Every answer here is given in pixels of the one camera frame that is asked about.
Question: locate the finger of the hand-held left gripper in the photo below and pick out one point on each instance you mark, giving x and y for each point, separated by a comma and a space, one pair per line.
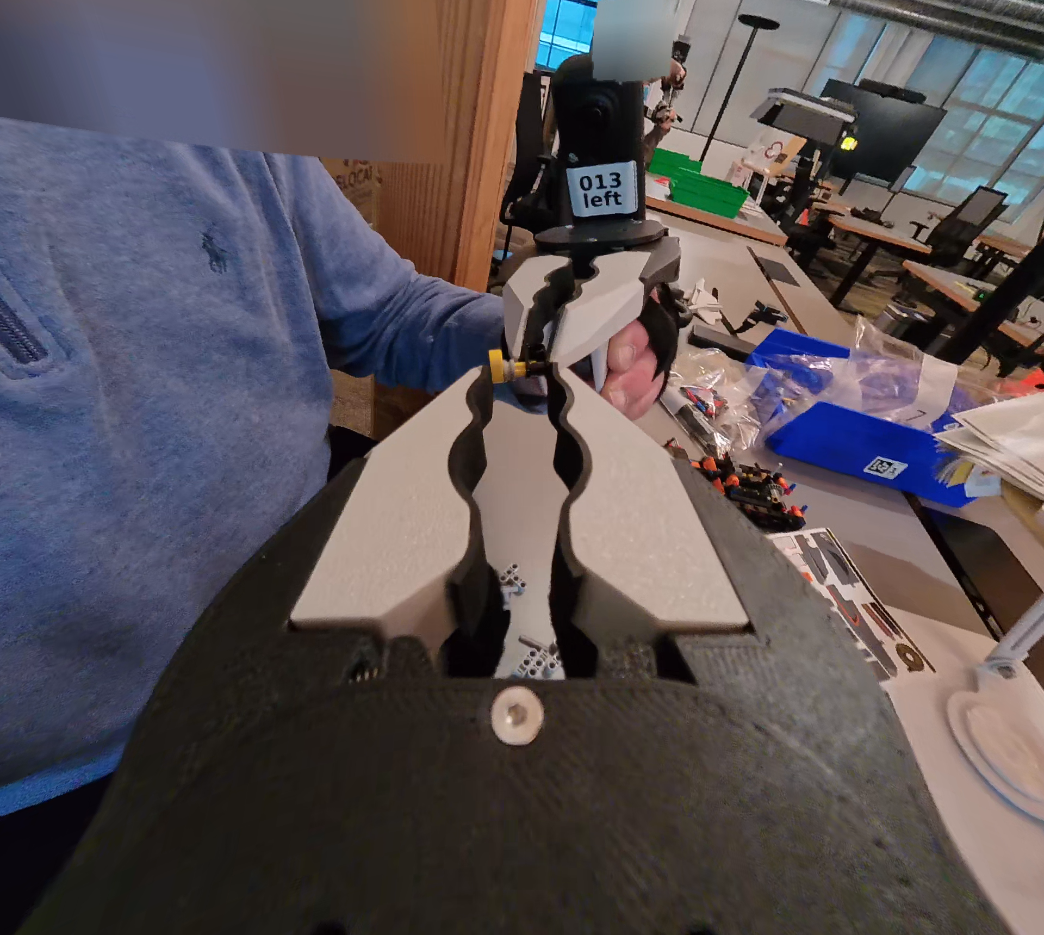
608, 307
520, 307

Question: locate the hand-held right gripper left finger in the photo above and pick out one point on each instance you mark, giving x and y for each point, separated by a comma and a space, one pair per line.
383, 543

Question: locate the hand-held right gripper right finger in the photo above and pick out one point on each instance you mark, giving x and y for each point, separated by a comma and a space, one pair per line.
661, 543

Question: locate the yellow lego pin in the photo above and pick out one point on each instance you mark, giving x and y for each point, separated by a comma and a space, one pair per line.
497, 364

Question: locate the partly built lego car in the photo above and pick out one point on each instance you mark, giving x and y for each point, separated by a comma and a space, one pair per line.
750, 490

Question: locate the person's left forearm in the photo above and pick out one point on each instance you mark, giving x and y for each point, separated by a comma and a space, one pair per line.
408, 315

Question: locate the clear bag of lego pieces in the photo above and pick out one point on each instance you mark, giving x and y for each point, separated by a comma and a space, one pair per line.
709, 405

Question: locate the light grey lego beam assembly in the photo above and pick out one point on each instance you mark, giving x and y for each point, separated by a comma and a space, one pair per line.
540, 659

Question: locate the lego instruction booklet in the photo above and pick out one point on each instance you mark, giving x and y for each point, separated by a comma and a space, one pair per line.
1003, 437

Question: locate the person's left hand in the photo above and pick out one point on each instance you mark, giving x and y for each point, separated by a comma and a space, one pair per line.
632, 376

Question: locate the black office chair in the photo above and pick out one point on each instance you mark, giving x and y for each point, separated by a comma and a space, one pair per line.
970, 225
526, 160

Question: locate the green plastic bin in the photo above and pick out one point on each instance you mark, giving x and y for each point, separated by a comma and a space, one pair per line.
701, 188

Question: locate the wooden building column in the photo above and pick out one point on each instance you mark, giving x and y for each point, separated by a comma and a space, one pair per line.
481, 95

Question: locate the black floor lamp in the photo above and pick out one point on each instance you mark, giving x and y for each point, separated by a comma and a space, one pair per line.
734, 86

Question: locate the grey desk monitor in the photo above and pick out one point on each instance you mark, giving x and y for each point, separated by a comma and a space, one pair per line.
803, 111

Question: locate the sticker sheet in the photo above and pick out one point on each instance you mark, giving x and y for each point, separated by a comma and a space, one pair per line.
856, 609

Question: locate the blue plastic bin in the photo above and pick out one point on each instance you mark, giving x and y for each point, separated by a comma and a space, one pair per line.
840, 437

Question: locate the person's torso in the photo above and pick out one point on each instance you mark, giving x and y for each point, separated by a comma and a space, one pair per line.
163, 421

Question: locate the crumpled clear plastic bags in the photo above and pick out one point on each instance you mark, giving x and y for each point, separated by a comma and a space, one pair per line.
881, 372

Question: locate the wood top office desk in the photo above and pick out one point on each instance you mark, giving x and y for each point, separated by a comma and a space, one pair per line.
962, 290
881, 233

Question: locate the black steel pillar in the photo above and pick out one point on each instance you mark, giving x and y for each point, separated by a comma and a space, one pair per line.
995, 298

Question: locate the white booklet stand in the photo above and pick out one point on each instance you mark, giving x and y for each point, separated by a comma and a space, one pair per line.
1003, 739

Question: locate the black wall screen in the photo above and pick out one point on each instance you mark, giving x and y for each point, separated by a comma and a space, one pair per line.
889, 135

